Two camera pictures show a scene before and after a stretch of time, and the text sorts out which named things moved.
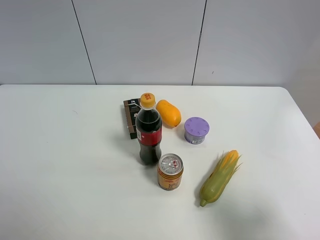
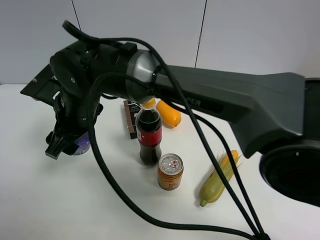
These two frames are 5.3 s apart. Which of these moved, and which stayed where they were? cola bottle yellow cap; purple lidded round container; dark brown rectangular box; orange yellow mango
Moved: purple lidded round container
Stayed: cola bottle yellow cap; orange yellow mango; dark brown rectangular box
